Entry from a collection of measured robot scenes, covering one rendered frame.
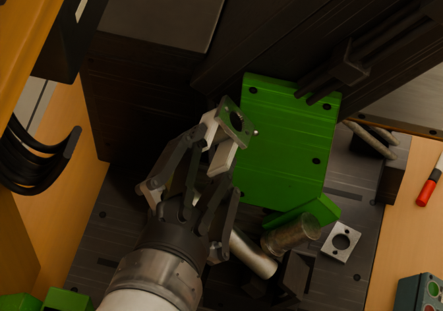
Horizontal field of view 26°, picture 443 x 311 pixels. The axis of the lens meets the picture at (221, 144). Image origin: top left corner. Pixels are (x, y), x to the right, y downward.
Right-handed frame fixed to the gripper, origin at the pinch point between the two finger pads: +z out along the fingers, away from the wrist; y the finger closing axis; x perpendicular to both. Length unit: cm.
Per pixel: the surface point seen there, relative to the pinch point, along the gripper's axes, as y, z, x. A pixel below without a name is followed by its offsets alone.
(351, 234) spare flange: -32.7, 16.0, 6.5
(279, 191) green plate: -12.9, 4.5, 1.7
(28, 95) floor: -20, 100, 122
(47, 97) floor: -23, 101, 118
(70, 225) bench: -7.8, 8.7, 39.2
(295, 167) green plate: -10.4, 4.5, -2.8
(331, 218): -19.6, 4.3, -1.9
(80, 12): 23.4, -5.9, -3.3
